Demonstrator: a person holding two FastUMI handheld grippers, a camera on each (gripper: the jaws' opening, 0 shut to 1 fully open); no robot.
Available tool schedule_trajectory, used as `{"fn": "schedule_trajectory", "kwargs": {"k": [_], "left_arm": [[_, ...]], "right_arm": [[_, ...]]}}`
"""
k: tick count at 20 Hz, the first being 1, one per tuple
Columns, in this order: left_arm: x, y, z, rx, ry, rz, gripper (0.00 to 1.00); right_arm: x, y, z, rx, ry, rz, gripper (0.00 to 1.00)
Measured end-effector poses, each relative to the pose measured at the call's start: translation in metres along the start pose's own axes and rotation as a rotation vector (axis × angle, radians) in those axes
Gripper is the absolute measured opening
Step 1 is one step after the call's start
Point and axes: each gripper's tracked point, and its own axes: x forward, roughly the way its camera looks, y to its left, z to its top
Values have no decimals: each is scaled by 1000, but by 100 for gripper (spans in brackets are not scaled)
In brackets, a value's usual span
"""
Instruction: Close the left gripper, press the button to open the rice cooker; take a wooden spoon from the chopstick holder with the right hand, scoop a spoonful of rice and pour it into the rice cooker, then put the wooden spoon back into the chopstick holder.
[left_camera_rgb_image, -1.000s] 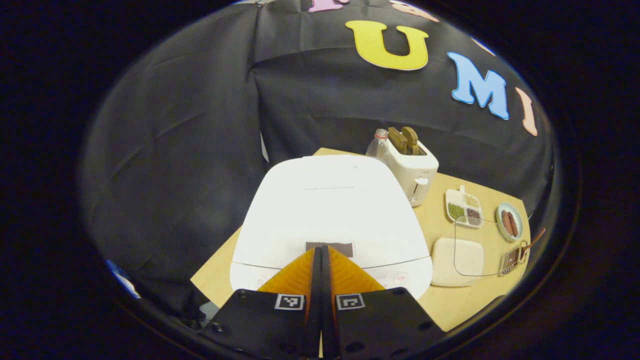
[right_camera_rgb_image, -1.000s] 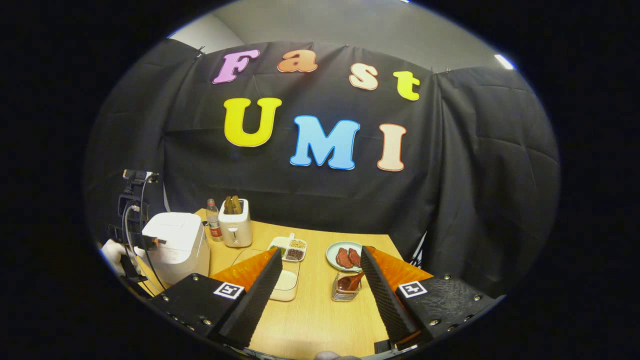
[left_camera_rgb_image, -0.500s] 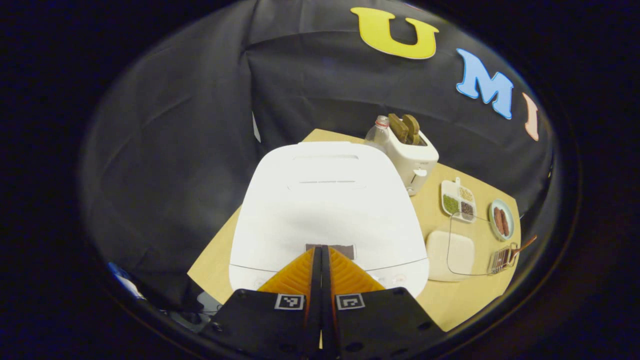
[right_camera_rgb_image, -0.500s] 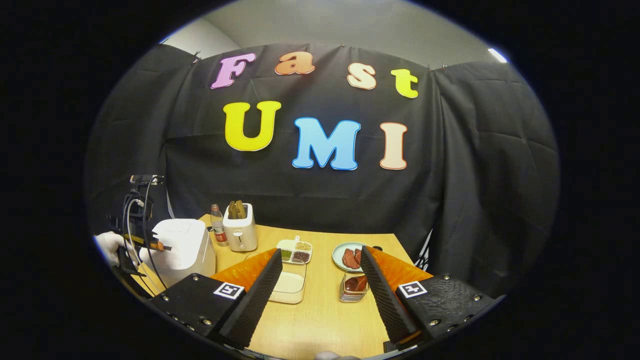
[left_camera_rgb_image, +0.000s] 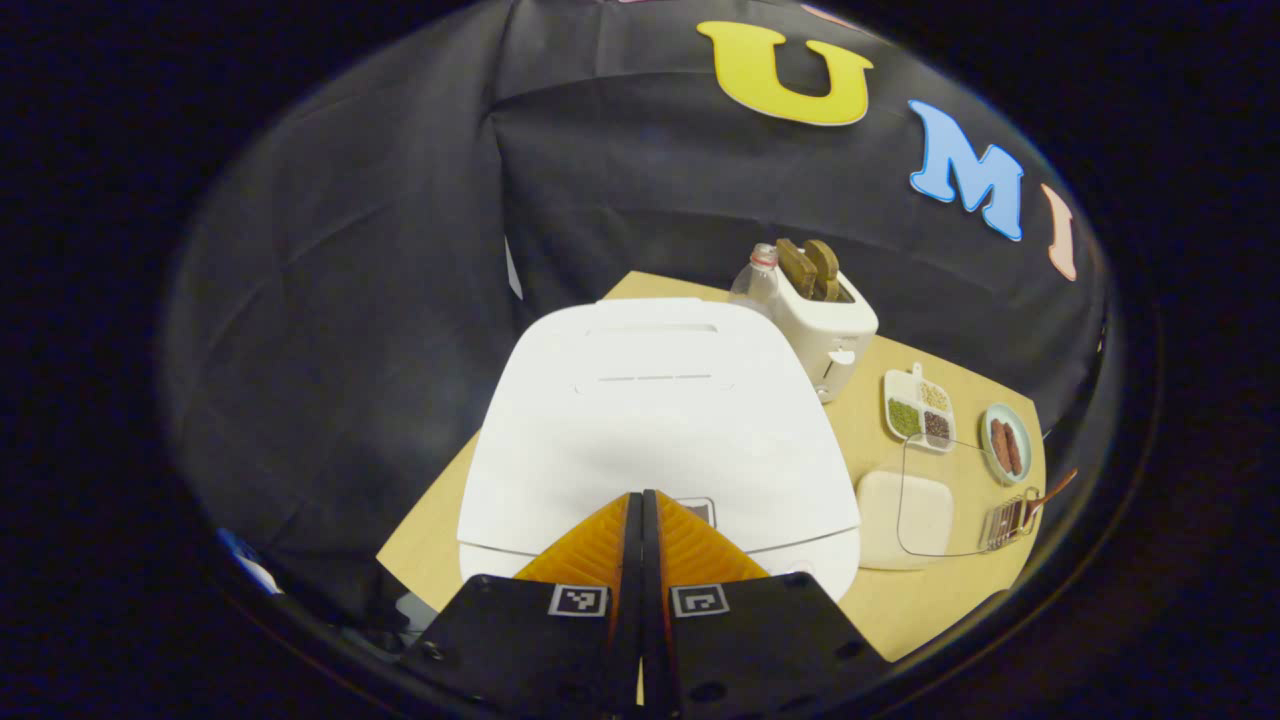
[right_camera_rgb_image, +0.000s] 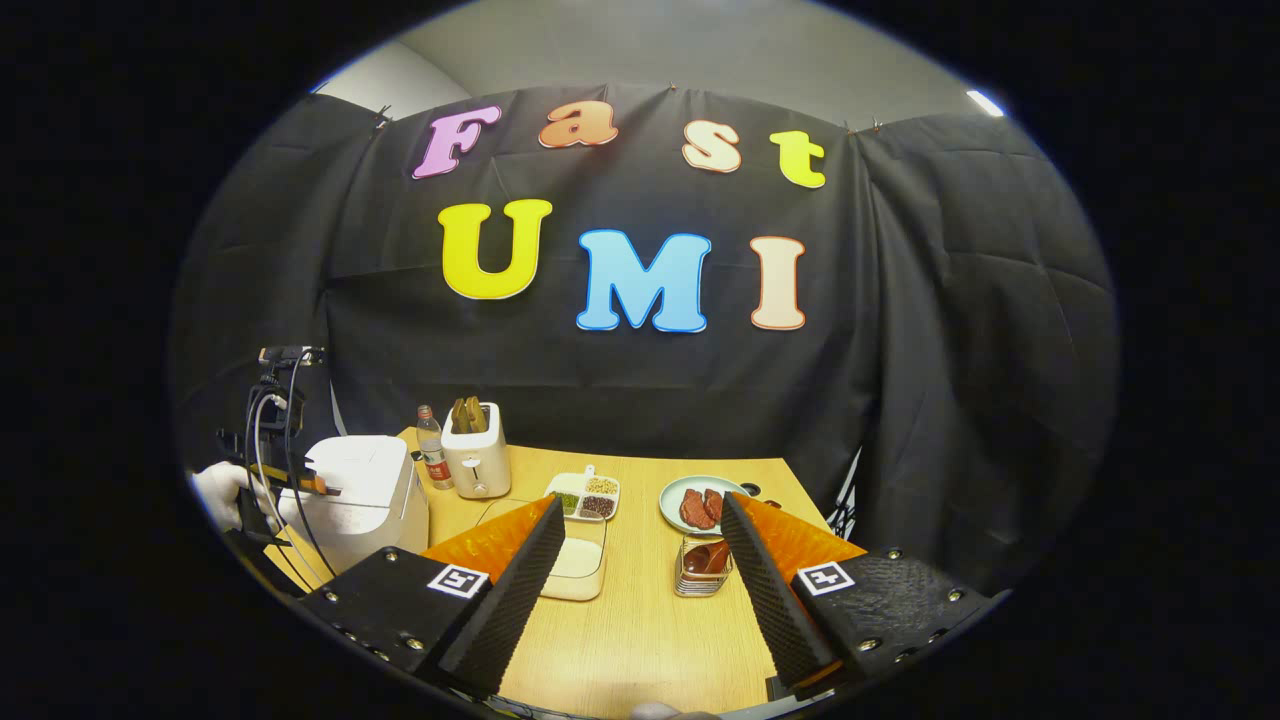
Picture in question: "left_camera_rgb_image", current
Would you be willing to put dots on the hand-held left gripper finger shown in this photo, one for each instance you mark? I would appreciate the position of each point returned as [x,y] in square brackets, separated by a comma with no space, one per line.
[630,600]
[652,600]

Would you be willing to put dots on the brown bread slice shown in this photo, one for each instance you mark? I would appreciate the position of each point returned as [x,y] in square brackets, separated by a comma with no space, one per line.
[796,268]
[824,265]

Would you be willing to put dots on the green round plate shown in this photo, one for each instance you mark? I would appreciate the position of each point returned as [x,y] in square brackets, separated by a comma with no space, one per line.
[1023,440]

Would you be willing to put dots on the white toaster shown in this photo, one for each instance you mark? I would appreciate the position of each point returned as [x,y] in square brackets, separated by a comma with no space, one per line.
[825,335]

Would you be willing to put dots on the white square tray of rice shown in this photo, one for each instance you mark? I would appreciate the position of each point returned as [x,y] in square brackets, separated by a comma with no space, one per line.
[880,515]

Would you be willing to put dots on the white divided grain dish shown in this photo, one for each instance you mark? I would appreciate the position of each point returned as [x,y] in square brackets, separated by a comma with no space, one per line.
[905,418]

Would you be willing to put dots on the black backdrop cloth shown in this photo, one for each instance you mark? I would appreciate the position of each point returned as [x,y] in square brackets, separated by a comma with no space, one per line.
[400,250]

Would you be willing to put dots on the clear plastic bottle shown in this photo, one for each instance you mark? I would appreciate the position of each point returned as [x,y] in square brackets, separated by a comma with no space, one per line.
[755,285]

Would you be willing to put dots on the dark wooden spoon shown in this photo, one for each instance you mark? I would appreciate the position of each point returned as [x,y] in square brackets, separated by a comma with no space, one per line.
[1052,490]

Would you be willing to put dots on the red sausage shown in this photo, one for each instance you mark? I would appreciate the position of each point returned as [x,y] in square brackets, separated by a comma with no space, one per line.
[1014,447]
[1001,447]

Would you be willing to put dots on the white rice cooker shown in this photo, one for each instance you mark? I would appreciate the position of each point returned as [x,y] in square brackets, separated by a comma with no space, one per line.
[650,430]

